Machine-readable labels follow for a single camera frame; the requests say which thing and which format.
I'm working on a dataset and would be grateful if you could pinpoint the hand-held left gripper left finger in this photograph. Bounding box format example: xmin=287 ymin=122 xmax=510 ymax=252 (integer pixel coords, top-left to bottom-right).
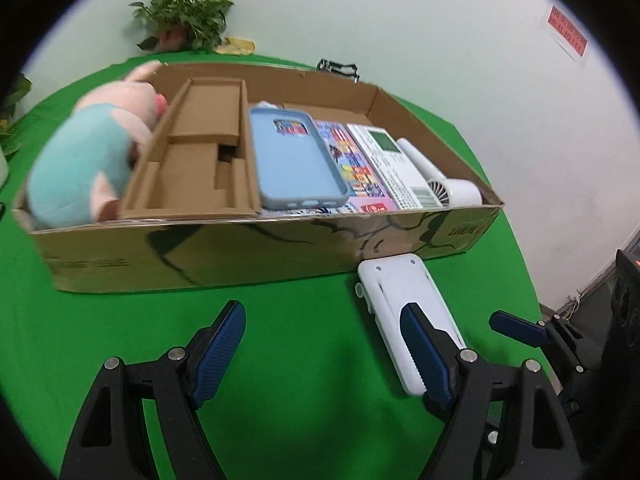
xmin=60 ymin=300 xmax=247 ymax=480

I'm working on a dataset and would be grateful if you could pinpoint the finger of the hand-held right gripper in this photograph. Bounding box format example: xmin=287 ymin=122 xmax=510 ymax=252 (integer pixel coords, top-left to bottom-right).
xmin=552 ymin=381 xmax=588 ymax=426
xmin=489 ymin=309 xmax=602 ymax=375

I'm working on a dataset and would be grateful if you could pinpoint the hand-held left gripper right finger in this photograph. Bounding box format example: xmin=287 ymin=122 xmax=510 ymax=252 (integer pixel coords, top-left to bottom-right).
xmin=399 ymin=302 xmax=584 ymax=480

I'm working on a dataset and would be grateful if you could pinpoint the white device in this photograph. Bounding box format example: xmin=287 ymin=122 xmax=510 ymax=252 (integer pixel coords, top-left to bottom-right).
xmin=356 ymin=253 xmax=469 ymax=397

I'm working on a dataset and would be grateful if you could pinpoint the large cardboard box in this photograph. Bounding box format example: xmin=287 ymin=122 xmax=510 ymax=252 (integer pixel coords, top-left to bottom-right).
xmin=12 ymin=60 xmax=506 ymax=294

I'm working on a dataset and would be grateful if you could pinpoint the white handheld fan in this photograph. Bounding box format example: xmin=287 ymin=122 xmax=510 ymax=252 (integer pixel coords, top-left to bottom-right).
xmin=396 ymin=138 xmax=484 ymax=209

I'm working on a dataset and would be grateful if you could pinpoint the white boxed package with label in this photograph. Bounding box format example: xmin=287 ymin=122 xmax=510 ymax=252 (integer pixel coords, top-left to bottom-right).
xmin=346 ymin=122 xmax=446 ymax=211

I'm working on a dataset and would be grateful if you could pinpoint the cardboard insert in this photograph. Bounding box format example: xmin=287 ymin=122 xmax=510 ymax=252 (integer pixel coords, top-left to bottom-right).
xmin=122 ymin=77 xmax=264 ymax=219

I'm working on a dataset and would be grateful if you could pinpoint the colourful board game box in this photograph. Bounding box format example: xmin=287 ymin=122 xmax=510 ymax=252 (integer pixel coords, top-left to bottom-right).
xmin=262 ymin=119 xmax=402 ymax=219

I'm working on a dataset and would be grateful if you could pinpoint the light blue phone case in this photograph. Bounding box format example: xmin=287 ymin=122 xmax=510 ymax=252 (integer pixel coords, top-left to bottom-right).
xmin=248 ymin=104 xmax=351 ymax=211

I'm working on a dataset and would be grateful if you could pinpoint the pink and teal plush toy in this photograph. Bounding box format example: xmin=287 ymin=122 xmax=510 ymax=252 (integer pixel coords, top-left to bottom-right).
xmin=26 ymin=60 xmax=169 ymax=229

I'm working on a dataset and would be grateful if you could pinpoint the black binder clip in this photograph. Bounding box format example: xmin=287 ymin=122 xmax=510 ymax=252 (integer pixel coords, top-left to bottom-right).
xmin=317 ymin=58 xmax=360 ymax=84

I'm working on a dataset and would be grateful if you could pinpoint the yellow crumpled packet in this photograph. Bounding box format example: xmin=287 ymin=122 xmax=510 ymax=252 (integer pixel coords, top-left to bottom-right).
xmin=214 ymin=36 xmax=258 ymax=56

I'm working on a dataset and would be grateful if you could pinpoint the potted plant in white mug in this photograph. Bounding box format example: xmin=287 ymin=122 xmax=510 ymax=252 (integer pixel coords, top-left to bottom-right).
xmin=0 ymin=74 xmax=34 ymax=187

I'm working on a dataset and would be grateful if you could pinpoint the green leafy potted plant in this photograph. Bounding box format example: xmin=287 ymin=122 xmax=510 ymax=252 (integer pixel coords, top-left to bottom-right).
xmin=129 ymin=0 xmax=234 ymax=54

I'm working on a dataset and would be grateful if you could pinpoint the wall notice with red text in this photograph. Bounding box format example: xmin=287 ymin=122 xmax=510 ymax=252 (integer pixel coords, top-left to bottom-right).
xmin=544 ymin=4 xmax=592 ymax=69

